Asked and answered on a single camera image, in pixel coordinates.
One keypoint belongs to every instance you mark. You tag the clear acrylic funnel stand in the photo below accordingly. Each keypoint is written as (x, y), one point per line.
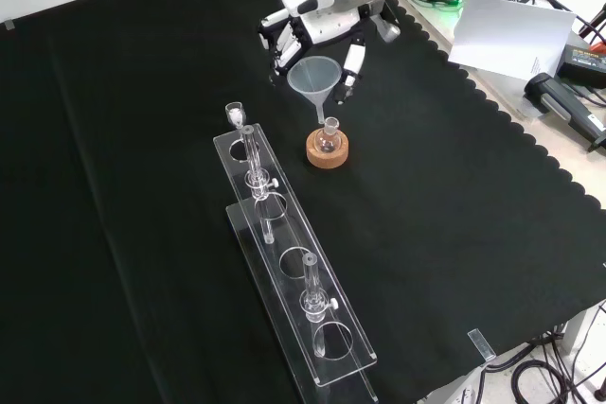
(303, 281)

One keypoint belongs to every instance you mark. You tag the grey tape piece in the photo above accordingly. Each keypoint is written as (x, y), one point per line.
(9, 25)

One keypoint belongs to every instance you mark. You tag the black power adapter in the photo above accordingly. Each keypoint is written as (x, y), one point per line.
(584, 61)

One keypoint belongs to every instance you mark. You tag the black bench cloth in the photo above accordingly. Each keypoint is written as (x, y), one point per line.
(142, 210)

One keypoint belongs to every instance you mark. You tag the small glass weighing funnel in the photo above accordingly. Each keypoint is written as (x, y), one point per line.
(235, 115)

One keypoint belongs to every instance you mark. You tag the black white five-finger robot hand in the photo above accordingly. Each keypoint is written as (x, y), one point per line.
(331, 28)

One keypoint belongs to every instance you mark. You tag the clear plastic funnel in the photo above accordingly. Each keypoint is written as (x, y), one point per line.
(310, 87)

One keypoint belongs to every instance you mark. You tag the pale board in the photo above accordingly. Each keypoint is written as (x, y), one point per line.
(506, 35)

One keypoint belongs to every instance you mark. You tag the black handheld device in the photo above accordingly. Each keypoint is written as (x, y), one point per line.
(563, 103)

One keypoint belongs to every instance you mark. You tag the small glass round-bottom flask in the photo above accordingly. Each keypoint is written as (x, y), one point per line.
(329, 139)

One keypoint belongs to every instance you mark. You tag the clear plastic strip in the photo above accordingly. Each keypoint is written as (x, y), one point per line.
(481, 343)

